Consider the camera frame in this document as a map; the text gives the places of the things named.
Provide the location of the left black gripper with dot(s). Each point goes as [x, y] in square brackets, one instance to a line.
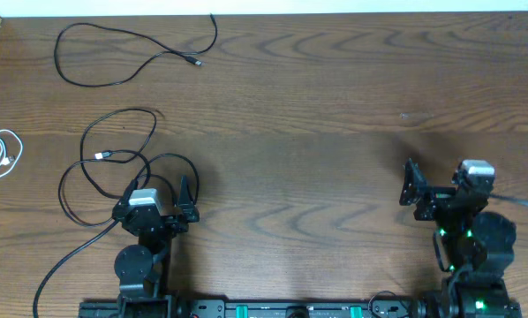
[188, 212]

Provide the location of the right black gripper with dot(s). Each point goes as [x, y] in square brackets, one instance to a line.
[412, 193]

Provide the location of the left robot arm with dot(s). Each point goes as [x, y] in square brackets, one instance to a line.
[141, 268]

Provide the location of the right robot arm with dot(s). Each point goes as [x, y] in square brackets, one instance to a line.
[473, 246]

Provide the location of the clear tape strip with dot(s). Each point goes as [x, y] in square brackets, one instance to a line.
[416, 116]

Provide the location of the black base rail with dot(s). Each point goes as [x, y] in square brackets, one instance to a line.
[215, 308]

